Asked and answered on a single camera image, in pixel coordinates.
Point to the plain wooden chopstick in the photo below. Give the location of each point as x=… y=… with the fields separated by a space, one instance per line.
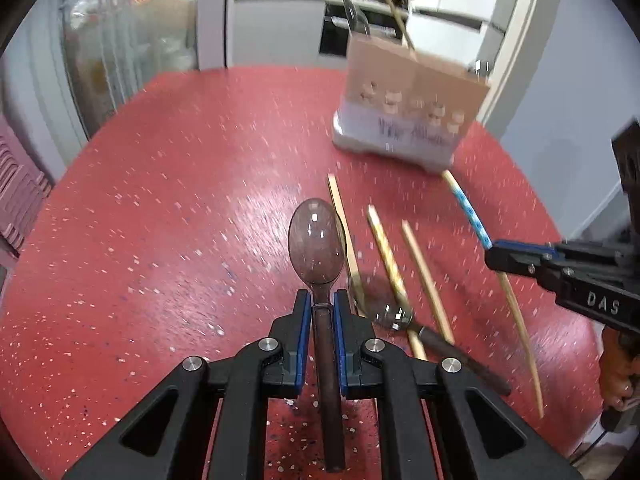
x=397 y=17
x=340 y=210
x=425 y=280

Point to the blue patterned tip chopstick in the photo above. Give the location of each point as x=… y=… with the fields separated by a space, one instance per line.
x=470 y=210

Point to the glass sliding door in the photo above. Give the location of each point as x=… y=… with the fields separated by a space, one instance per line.
x=130 y=55

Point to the black built-in oven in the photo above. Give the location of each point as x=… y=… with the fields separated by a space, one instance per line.
x=335 y=35

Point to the person's right hand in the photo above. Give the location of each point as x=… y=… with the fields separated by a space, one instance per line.
x=620 y=370

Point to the golden spiral patterned chopstick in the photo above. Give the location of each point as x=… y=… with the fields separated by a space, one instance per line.
x=385 y=250

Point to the pink folding stool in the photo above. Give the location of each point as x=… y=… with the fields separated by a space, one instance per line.
x=20 y=180

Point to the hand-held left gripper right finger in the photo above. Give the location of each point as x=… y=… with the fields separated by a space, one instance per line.
x=341 y=350

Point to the white kitchen cabinet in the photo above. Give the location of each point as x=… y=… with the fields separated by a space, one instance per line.
x=275 y=25

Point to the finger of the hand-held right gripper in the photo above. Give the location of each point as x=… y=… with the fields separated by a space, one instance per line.
x=515 y=262
x=525 y=245

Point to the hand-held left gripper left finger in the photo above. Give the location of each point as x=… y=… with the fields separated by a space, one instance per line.
x=304 y=350

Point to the dark transparent plastic spoon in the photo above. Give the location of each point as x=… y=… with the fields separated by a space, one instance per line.
x=357 y=17
x=440 y=345
x=315 y=245

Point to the cardboard utensil holder box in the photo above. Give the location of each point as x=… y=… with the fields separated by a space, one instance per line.
x=425 y=80

